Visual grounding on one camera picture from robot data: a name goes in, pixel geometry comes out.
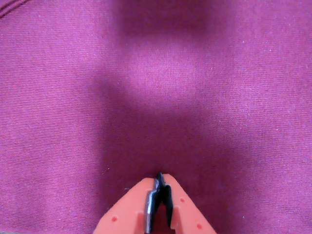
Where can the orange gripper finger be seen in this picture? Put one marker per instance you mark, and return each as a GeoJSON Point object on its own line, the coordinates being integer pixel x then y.
{"type": "Point", "coordinates": [187, 214]}
{"type": "Point", "coordinates": [129, 209]}

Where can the dark red cloth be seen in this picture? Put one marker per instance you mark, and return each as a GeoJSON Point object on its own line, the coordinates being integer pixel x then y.
{"type": "Point", "coordinates": [73, 97]}

